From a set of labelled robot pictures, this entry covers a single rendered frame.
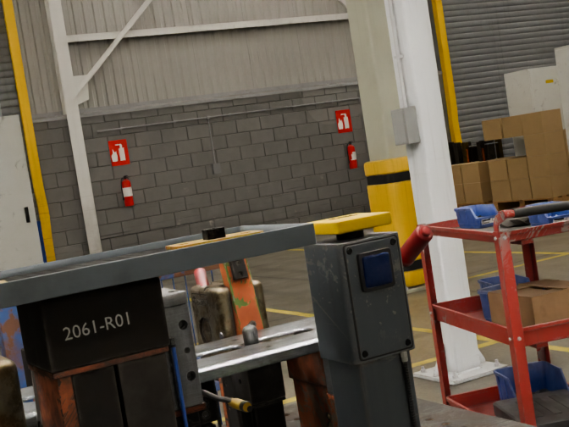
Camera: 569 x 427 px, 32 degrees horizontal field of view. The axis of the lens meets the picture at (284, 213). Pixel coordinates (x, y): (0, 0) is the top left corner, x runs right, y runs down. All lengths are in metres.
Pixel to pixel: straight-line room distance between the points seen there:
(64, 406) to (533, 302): 2.54
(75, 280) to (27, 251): 8.47
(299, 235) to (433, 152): 4.23
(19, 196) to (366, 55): 3.34
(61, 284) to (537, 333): 2.57
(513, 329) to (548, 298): 0.17
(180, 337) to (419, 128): 4.10
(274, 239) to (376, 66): 7.43
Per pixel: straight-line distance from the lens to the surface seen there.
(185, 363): 1.00
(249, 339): 1.26
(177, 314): 1.00
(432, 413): 1.97
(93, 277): 0.76
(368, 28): 8.26
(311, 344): 1.20
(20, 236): 9.21
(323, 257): 0.92
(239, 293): 1.40
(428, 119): 5.06
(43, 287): 0.75
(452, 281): 5.11
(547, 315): 3.26
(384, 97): 8.23
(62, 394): 0.80
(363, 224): 0.91
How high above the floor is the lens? 1.22
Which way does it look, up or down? 3 degrees down
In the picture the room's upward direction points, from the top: 9 degrees counter-clockwise
